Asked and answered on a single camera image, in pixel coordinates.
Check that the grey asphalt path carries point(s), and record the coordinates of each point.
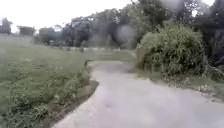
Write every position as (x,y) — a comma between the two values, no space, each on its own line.
(133,103)

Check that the grass verge with leaves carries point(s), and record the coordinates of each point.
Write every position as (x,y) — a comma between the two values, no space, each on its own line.
(203,85)

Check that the green grass field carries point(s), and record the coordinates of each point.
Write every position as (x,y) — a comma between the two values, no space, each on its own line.
(36,76)

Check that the large green bush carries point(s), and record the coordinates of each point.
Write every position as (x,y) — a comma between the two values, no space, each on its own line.
(173,50)

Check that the wood of dark trees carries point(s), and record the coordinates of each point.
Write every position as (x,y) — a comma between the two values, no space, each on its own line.
(110,26)

